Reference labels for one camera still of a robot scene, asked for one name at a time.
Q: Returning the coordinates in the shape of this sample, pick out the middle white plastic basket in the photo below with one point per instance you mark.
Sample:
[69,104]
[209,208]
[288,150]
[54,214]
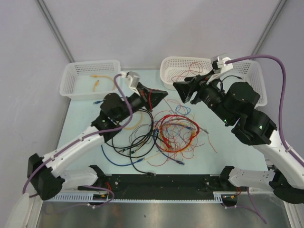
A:
[177,68]

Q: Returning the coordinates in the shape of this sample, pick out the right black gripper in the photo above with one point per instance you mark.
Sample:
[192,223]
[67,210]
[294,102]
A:
[199,83]

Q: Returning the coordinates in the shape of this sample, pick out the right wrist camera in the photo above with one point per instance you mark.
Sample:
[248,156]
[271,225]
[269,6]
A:
[219,67]

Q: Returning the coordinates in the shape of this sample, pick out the left white plastic basket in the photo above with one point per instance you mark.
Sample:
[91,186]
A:
[89,80]

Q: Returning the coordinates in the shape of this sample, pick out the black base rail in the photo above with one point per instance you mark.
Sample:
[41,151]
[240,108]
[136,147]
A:
[163,186]

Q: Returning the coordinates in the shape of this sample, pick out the white slotted cable duct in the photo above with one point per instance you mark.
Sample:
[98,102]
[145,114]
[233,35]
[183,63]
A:
[99,198]

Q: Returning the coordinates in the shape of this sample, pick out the right white plastic basket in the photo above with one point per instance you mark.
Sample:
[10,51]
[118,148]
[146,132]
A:
[247,71]

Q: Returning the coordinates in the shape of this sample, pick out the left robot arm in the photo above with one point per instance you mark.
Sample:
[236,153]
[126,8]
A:
[46,173]

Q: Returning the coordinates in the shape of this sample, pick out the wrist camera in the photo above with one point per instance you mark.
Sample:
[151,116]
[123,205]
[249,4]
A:
[132,80]
[219,67]

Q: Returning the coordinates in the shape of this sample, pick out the white plastic basket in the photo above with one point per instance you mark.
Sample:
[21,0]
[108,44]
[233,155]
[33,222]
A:
[89,80]
[177,68]
[247,71]

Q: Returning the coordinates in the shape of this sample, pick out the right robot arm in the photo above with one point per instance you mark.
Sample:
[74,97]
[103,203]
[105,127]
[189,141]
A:
[236,108]

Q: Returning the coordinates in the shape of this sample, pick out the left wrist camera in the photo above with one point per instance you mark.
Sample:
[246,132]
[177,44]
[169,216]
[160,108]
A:
[132,80]

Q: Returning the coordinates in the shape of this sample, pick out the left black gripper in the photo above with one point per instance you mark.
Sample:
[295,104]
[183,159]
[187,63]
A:
[144,93]

